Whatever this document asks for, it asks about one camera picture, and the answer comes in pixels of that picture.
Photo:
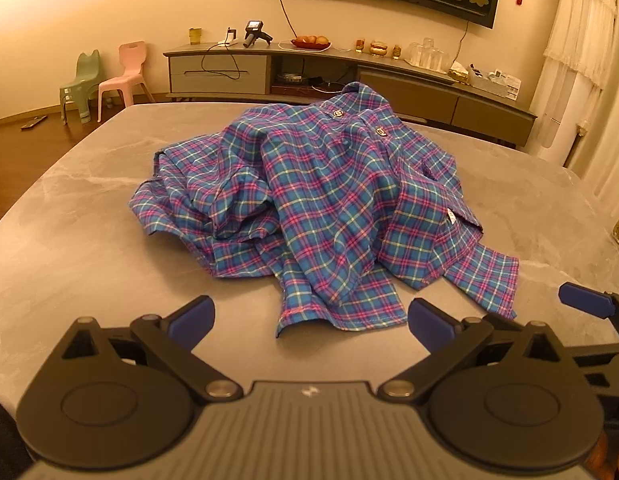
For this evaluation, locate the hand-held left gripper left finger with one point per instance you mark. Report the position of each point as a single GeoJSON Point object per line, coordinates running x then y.
{"type": "Point", "coordinates": [192, 319]}

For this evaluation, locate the yellow cup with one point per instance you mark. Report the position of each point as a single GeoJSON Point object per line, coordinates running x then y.
{"type": "Point", "coordinates": [196, 36]}

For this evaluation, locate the black hand-held device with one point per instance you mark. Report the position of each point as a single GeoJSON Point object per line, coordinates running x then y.
{"type": "Point", "coordinates": [253, 30]}

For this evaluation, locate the golden tissue box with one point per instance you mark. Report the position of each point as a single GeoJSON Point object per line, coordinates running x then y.
{"type": "Point", "coordinates": [459, 74]}

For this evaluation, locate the white storage box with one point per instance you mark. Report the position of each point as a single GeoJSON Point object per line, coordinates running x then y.
{"type": "Point", "coordinates": [494, 84]}

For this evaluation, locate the red fruit plate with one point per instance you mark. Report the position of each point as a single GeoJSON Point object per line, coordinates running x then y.
{"type": "Point", "coordinates": [311, 44]}

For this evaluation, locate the grey television cabinet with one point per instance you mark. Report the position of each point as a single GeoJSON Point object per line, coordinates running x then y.
{"type": "Point", "coordinates": [219, 72]}

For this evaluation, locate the small amber glass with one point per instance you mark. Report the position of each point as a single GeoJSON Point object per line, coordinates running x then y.
{"type": "Point", "coordinates": [360, 46]}
{"type": "Point", "coordinates": [397, 51]}

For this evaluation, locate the green plastic chair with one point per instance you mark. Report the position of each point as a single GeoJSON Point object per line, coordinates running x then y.
{"type": "Point", "coordinates": [86, 72]}

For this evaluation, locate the white charger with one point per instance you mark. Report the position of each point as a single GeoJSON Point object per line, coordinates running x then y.
{"type": "Point", "coordinates": [230, 37]}

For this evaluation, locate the dark remote control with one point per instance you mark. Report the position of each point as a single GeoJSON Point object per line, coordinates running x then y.
{"type": "Point", "coordinates": [34, 122]}

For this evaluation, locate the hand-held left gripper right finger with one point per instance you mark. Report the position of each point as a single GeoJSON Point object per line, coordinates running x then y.
{"type": "Point", "coordinates": [430, 322]}

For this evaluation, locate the clear glass cup set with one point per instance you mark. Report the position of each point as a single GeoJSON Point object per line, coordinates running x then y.
{"type": "Point", "coordinates": [427, 55]}

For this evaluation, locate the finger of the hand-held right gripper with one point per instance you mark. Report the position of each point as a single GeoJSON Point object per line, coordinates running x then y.
{"type": "Point", "coordinates": [584, 299]}
{"type": "Point", "coordinates": [607, 360]}

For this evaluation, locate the white lace curtain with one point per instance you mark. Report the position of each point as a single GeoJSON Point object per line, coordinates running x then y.
{"type": "Point", "coordinates": [584, 35]}

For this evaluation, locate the pink plastic chair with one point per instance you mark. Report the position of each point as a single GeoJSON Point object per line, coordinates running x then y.
{"type": "Point", "coordinates": [132, 60]}

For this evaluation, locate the blue pink plaid shirt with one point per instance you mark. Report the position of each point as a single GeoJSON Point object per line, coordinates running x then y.
{"type": "Point", "coordinates": [319, 200]}

